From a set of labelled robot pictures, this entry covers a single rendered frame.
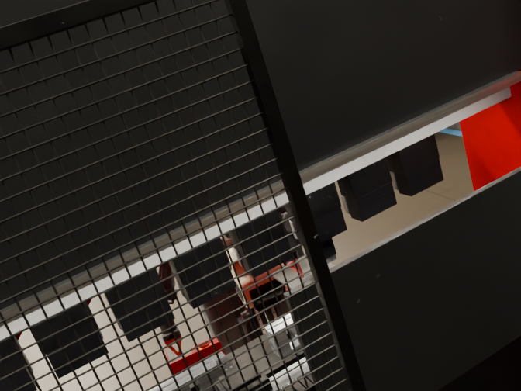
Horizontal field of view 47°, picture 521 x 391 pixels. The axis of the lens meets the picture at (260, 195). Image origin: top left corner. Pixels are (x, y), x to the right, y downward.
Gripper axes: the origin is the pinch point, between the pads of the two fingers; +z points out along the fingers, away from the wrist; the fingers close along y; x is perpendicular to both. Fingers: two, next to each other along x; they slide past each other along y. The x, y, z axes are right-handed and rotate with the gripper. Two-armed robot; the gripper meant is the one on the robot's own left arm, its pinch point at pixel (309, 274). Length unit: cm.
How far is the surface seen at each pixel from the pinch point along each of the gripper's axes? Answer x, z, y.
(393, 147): -30, -23, 34
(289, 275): 9.0, -3.1, -3.7
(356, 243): 217, -11, 124
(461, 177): 229, -22, 244
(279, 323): -6.1, 9.8, -19.2
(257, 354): 3.4, 15.2, -27.9
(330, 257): -13.5, -1.4, 4.0
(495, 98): -31, -24, 78
